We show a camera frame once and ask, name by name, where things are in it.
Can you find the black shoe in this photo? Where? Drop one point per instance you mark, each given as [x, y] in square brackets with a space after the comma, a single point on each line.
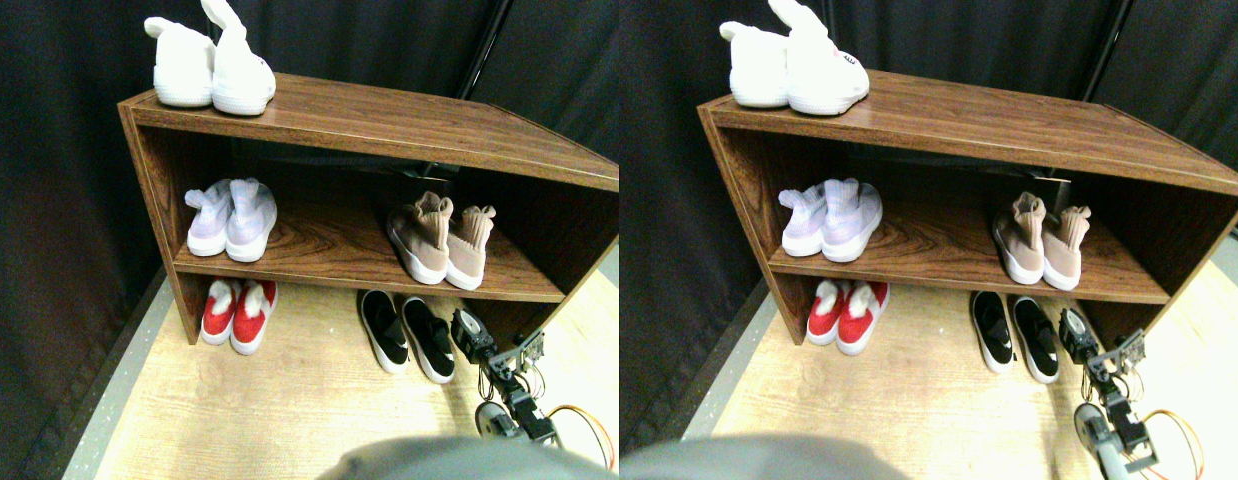
[429, 342]
[994, 332]
[384, 332]
[1037, 342]

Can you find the beige shoe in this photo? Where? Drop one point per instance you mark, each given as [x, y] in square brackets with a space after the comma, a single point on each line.
[421, 240]
[1021, 240]
[469, 255]
[1066, 255]

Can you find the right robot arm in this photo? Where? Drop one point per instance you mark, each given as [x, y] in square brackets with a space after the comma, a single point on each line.
[519, 410]
[1114, 430]

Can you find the red shoe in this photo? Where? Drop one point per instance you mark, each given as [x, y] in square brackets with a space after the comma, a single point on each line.
[861, 322]
[219, 318]
[827, 318]
[251, 322]

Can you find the brown shoe rack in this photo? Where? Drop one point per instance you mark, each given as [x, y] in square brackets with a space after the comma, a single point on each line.
[379, 115]
[979, 115]

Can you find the lilac shoe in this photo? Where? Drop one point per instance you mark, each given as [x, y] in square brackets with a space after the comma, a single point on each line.
[251, 225]
[853, 225]
[209, 225]
[803, 225]

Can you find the black curtain stand pole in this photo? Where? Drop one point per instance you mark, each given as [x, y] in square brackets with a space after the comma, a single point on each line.
[1107, 45]
[487, 45]

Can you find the white shoe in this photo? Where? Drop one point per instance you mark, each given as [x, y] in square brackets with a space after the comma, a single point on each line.
[757, 72]
[241, 80]
[827, 80]
[182, 72]

